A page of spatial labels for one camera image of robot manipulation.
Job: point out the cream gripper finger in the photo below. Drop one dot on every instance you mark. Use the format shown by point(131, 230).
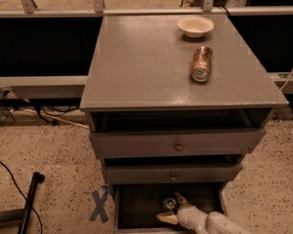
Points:
point(168, 217)
point(181, 199)

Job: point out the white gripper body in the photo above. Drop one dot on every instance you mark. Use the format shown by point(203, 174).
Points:
point(189, 214)

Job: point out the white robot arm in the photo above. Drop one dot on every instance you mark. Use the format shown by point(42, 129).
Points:
point(218, 223)

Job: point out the grey bottom drawer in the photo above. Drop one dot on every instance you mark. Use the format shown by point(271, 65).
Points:
point(136, 205)

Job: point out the grey drawer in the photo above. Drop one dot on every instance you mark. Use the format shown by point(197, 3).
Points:
point(174, 133)
point(183, 169)
point(136, 205)

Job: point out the grey middle drawer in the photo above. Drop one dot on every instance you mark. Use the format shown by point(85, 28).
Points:
point(183, 169)

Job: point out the grey top drawer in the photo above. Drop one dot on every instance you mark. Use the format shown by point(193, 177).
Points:
point(174, 133)

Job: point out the grey wooden drawer cabinet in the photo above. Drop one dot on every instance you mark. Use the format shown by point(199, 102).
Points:
point(143, 64)

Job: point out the brown soda can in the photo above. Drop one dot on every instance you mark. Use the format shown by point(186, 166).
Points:
point(201, 67)

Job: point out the blue tape cross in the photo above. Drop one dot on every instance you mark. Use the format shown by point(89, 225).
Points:
point(100, 200)

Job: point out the black metal stand leg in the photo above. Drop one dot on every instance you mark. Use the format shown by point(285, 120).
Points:
point(23, 215)

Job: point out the white paper bowl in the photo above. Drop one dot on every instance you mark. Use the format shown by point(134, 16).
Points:
point(195, 26)

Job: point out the grey metal rail frame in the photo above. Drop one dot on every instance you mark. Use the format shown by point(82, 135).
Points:
point(47, 53)

